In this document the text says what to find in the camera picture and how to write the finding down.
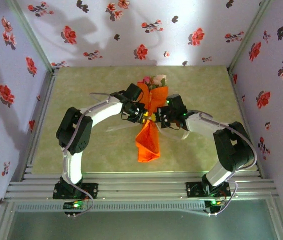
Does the translucent white ribbon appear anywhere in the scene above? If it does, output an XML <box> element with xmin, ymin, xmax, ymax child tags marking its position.
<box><xmin>105</xmin><ymin>112</ymin><xmax>191</xmax><ymax>141</ymax></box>

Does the orange wrapping paper sheet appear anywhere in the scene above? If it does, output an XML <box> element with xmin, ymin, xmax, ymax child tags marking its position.
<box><xmin>135</xmin><ymin>80</ymin><xmax>170</xmax><ymax>164</ymax></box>

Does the left controller board with LED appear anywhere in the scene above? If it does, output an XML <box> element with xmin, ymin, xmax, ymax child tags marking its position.
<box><xmin>63</xmin><ymin>201</ymin><xmax>86</xmax><ymax>218</ymax></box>

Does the aluminium front frame rail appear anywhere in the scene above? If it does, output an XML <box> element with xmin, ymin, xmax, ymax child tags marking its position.
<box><xmin>4</xmin><ymin>171</ymin><xmax>280</xmax><ymax>201</ymax></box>

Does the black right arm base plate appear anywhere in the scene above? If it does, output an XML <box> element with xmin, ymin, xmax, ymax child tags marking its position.
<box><xmin>185</xmin><ymin>181</ymin><xmax>232</xmax><ymax>199</ymax></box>

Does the aluminium side rail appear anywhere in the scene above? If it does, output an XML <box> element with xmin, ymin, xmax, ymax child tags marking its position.
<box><xmin>20</xmin><ymin>69</ymin><xmax>59</xmax><ymax>181</ymax></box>

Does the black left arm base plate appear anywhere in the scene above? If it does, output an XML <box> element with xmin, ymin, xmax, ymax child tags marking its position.
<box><xmin>52</xmin><ymin>183</ymin><xmax>100</xmax><ymax>201</ymax></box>

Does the perforated grey cable duct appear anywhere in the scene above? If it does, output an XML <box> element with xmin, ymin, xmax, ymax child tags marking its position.
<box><xmin>14</xmin><ymin>201</ymin><xmax>207</xmax><ymax>214</ymax></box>

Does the aluminium corner post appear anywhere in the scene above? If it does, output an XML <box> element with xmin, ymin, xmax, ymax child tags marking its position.
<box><xmin>5</xmin><ymin>0</ymin><xmax>58</xmax><ymax>75</ymax></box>
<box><xmin>227</xmin><ymin>0</ymin><xmax>275</xmax><ymax>74</ymax></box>

